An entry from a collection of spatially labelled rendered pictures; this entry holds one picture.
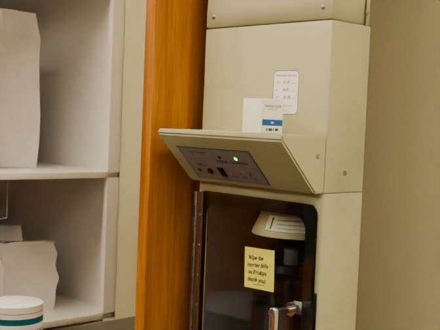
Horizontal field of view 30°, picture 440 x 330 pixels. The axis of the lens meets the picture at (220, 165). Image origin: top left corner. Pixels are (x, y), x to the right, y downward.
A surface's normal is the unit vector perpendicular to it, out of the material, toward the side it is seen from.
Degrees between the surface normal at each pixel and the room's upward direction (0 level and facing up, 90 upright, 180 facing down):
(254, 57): 90
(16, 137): 93
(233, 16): 90
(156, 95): 90
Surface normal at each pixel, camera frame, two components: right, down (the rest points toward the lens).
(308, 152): 0.69, 0.07
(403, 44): -0.72, 0.00
